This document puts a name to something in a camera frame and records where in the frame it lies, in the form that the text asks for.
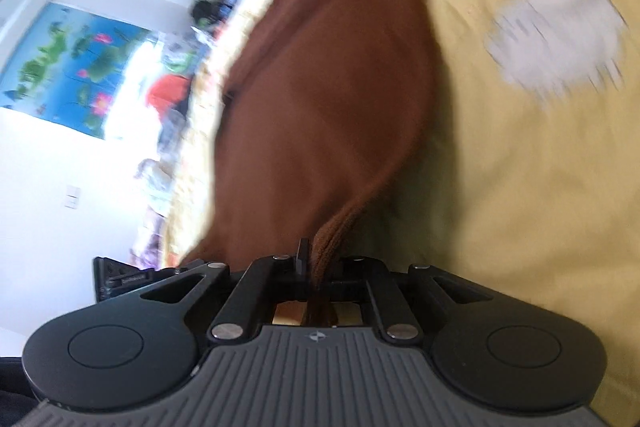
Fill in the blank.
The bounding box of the orange plastic bag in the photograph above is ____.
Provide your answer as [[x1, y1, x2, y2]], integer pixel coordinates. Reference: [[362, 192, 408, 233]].
[[147, 74, 193, 120]]

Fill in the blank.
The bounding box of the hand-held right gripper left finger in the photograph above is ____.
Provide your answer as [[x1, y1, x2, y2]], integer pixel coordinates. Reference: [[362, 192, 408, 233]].
[[140, 239, 311, 344]]

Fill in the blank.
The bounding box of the brown knit sweater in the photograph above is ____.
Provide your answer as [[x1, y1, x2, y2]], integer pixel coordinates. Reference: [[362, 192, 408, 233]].
[[177, 0, 441, 328]]

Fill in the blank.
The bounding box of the lotus wall poster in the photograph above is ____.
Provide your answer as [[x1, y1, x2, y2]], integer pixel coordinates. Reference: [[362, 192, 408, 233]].
[[0, 2, 161, 140]]

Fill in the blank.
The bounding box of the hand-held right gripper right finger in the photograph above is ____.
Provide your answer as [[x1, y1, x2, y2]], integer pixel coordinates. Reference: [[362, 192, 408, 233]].
[[327, 256, 481, 342]]

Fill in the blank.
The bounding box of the yellow printed blanket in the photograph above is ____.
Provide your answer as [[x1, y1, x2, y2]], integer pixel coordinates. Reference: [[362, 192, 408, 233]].
[[160, 0, 640, 408]]

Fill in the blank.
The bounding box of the black cloth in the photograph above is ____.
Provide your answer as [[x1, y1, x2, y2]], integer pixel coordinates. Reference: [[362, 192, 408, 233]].
[[191, 0, 228, 22]]

